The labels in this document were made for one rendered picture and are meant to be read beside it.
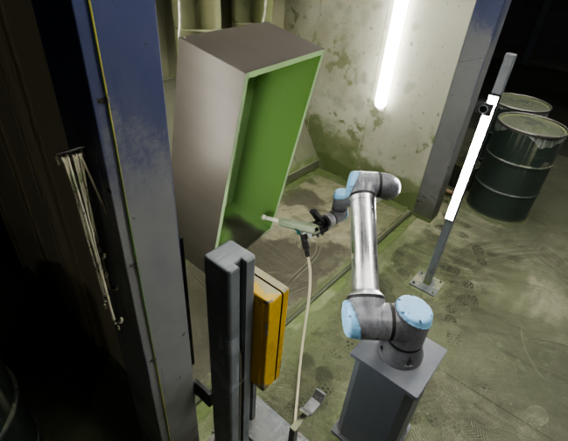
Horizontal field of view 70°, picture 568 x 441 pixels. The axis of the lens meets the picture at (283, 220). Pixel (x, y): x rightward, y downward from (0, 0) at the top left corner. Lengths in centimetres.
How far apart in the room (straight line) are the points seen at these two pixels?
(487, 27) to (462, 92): 46
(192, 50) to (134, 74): 79
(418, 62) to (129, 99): 286
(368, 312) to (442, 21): 245
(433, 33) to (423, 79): 33
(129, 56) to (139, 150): 22
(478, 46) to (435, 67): 33
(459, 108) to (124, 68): 289
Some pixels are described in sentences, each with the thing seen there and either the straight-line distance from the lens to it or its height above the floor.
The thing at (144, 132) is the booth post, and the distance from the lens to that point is 105.
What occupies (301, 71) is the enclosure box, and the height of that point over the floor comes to 151.
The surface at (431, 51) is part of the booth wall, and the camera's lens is 355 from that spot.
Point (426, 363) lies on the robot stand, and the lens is 188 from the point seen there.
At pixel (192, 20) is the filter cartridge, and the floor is 156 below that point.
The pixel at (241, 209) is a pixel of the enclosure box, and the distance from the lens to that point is 278.
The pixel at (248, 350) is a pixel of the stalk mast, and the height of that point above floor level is 142.
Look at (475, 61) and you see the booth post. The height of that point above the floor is 141.
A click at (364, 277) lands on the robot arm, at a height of 95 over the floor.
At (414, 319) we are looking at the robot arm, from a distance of 164.
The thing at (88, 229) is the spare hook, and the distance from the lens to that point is 113.
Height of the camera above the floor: 205
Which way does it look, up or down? 35 degrees down
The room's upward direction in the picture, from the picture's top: 5 degrees clockwise
